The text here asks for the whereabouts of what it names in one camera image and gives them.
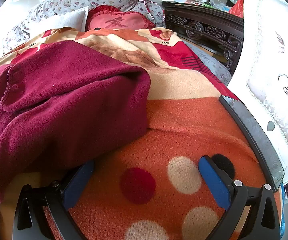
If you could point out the white embroidered upholstered chair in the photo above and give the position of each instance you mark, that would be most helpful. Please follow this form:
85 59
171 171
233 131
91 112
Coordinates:
271 67

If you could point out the white pillow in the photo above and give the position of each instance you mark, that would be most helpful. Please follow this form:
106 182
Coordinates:
61 21

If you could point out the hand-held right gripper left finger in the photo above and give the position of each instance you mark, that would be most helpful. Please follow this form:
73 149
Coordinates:
80 185

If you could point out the red plastic bag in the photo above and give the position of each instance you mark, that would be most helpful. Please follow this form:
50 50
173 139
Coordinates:
237 8

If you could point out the floral bed sheet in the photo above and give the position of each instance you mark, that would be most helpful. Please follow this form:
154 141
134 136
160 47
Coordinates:
216 67

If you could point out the red heart-shaped cushion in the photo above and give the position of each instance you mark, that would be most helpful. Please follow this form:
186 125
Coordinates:
124 21

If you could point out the orange printed blanket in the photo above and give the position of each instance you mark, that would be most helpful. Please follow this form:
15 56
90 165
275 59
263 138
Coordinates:
184 140

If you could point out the floral pillow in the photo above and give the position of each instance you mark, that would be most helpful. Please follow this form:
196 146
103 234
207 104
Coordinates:
66 2

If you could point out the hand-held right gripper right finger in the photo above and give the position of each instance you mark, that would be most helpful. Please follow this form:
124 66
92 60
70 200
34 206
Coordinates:
214 185

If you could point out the black smartphone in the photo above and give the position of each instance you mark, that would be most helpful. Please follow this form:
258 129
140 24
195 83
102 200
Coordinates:
253 140

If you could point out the dark carved wooden headboard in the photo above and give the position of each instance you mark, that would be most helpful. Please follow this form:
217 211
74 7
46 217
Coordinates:
209 17

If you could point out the maroon fleece garment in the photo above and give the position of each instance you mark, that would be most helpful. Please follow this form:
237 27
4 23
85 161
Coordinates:
71 100

